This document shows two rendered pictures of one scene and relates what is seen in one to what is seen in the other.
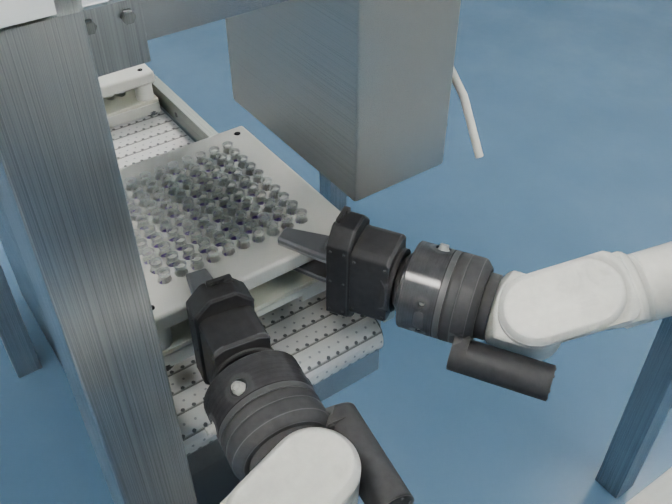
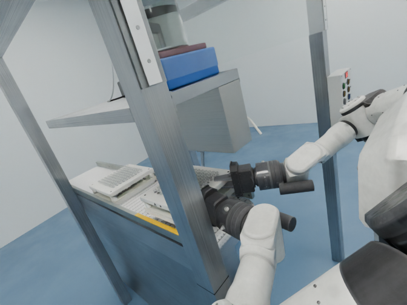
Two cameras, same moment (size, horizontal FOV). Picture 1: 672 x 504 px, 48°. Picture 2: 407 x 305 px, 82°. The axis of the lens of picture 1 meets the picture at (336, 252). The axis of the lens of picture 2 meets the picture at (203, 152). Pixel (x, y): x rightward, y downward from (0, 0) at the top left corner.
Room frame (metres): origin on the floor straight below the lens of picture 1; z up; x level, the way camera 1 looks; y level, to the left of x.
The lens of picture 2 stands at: (-0.11, 0.15, 1.37)
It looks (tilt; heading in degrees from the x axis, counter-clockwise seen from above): 20 degrees down; 353
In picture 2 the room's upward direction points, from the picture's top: 16 degrees counter-clockwise
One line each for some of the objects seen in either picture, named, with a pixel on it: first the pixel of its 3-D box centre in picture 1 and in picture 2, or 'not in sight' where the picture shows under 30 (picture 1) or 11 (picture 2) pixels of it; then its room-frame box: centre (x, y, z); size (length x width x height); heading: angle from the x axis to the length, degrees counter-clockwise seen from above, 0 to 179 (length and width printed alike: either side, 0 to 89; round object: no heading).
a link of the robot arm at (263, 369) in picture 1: (241, 372); (222, 212); (0.42, 0.08, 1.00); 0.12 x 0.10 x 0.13; 27
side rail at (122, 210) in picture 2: not in sight; (102, 201); (0.96, 0.54, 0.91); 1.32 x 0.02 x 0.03; 35
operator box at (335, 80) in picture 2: not in sight; (340, 98); (0.90, -0.71, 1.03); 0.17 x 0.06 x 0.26; 125
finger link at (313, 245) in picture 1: (308, 240); (223, 177); (0.57, 0.03, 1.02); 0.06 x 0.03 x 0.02; 67
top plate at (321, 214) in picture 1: (200, 216); (187, 186); (0.63, 0.15, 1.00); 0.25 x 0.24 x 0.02; 125
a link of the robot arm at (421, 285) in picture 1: (393, 276); (251, 177); (0.54, -0.06, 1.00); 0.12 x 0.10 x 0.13; 67
